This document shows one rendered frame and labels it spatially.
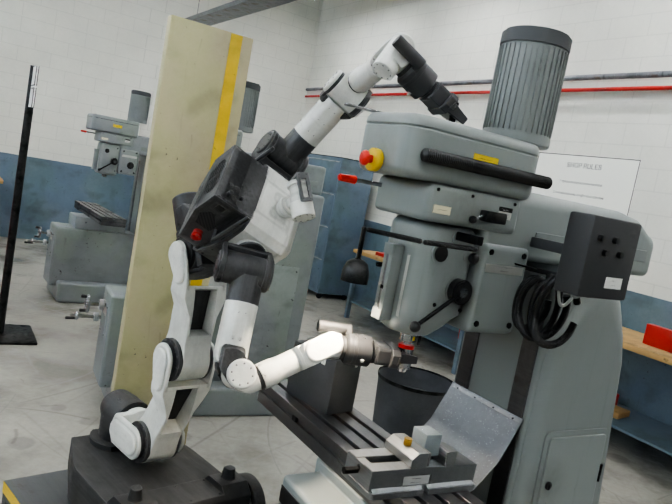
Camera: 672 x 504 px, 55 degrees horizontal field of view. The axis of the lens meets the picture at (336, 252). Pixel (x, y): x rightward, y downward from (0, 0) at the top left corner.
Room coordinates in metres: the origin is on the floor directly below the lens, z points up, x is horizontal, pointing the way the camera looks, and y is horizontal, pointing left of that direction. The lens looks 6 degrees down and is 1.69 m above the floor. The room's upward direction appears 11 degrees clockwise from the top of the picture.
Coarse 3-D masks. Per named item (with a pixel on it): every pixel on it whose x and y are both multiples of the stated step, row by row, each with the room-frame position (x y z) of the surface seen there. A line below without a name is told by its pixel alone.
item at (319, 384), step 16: (320, 368) 2.10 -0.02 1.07; (336, 368) 2.05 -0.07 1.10; (352, 368) 2.11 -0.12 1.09; (288, 384) 2.20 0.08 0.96; (304, 384) 2.15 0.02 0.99; (320, 384) 2.09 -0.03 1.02; (336, 384) 2.06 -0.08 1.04; (352, 384) 2.12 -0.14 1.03; (304, 400) 2.14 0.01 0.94; (320, 400) 2.08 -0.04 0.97; (336, 400) 2.07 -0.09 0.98; (352, 400) 2.13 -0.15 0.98
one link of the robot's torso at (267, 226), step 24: (216, 168) 1.88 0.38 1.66; (240, 168) 1.85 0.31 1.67; (264, 168) 1.92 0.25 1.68; (216, 192) 1.75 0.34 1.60; (240, 192) 1.81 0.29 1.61; (264, 192) 1.87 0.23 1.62; (288, 192) 1.94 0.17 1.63; (192, 216) 1.83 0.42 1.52; (216, 216) 1.81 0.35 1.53; (240, 216) 1.79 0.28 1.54; (264, 216) 1.83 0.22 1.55; (192, 240) 1.92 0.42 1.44; (216, 240) 1.87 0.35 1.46; (240, 240) 1.81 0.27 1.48; (264, 240) 1.82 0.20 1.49; (288, 240) 1.86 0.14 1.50
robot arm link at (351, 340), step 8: (320, 320) 1.78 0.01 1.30; (320, 328) 1.77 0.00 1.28; (328, 328) 1.78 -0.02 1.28; (336, 328) 1.78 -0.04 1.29; (344, 328) 1.79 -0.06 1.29; (344, 336) 1.78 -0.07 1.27; (352, 336) 1.77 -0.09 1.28; (344, 344) 1.76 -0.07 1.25; (352, 344) 1.75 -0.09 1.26; (344, 352) 1.75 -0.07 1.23; (352, 352) 1.75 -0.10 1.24; (344, 360) 1.76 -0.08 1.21; (352, 360) 1.75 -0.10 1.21
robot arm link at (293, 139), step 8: (280, 136) 2.02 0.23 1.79; (288, 136) 2.03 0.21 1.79; (296, 136) 2.01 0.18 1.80; (280, 144) 2.00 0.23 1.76; (288, 144) 2.01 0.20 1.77; (296, 144) 2.01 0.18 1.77; (304, 144) 2.01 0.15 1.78; (272, 152) 1.99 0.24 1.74; (280, 152) 2.00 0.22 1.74; (288, 152) 2.01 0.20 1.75; (296, 152) 2.01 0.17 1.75; (304, 152) 2.02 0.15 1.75; (272, 160) 2.01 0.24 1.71; (280, 160) 2.01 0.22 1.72; (288, 160) 2.02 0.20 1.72; (296, 160) 2.03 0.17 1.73; (288, 168) 2.03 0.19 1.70; (296, 168) 2.03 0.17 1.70
